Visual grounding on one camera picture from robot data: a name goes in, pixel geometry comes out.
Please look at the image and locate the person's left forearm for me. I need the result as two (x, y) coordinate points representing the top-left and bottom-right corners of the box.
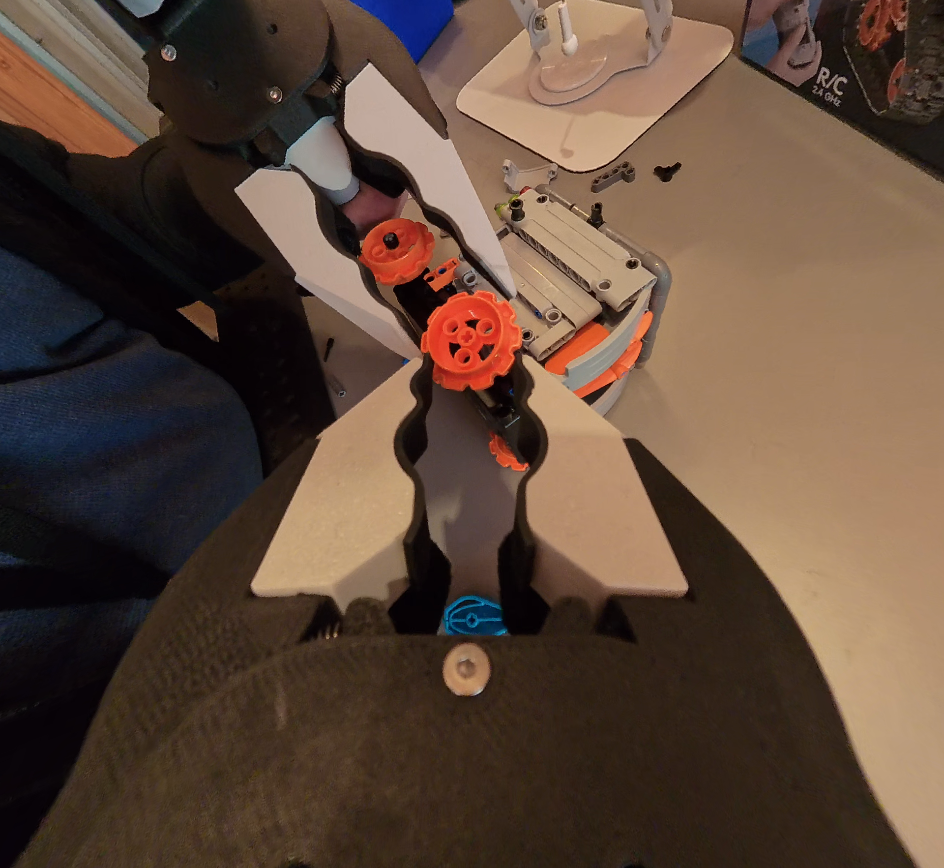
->
(0, 117), (318, 312)

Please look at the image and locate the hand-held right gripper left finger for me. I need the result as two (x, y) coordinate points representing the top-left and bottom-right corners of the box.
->
(249, 355), (452, 618)

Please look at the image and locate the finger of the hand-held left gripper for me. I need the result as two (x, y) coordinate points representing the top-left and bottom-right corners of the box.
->
(334, 61), (519, 299)
(235, 164), (429, 361)

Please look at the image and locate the person's left hand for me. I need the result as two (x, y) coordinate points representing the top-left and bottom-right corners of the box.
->
(345, 183), (408, 233)

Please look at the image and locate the orange sprocket wheel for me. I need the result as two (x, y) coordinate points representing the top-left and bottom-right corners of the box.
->
(488, 433), (531, 472)
(357, 219), (438, 286)
(420, 290), (525, 391)

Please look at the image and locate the black beam wheel frame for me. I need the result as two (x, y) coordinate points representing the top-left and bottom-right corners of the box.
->
(383, 259), (533, 472)

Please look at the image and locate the white book stand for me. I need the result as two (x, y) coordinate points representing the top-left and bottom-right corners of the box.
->
(456, 0), (736, 174)

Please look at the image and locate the light grey curved panel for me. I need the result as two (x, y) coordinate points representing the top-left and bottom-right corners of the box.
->
(501, 158), (559, 195)

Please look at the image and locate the grey brick robot model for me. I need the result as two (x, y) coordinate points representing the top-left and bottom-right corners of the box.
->
(496, 183), (674, 415)

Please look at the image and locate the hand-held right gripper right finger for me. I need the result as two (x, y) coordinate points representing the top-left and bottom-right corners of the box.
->
(500, 355), (690, 618)

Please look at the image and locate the person's leg in blue jeans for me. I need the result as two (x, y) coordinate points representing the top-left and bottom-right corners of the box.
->
(0, 241), (268, 662)

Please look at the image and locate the dark perforated chair armrest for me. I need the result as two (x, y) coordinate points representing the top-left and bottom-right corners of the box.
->
(180, 267), (336, 474)

